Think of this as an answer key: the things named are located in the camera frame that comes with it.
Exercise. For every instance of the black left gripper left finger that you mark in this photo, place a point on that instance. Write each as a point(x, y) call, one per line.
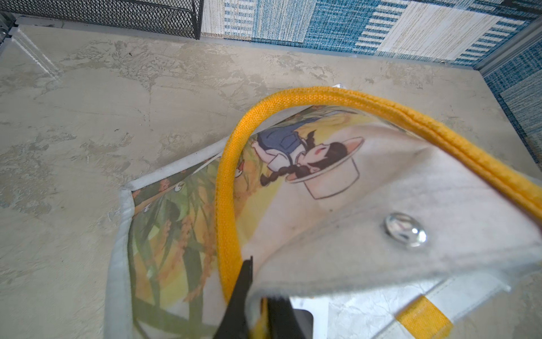
point(234, 324)

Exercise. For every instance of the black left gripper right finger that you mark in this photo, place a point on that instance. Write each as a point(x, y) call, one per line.
point(282, 320)

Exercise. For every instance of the white canvas bag yellow handles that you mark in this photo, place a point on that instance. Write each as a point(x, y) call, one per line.
point(374, 220)

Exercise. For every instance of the black wire mesh shelf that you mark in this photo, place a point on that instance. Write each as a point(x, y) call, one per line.
point(179, 18)

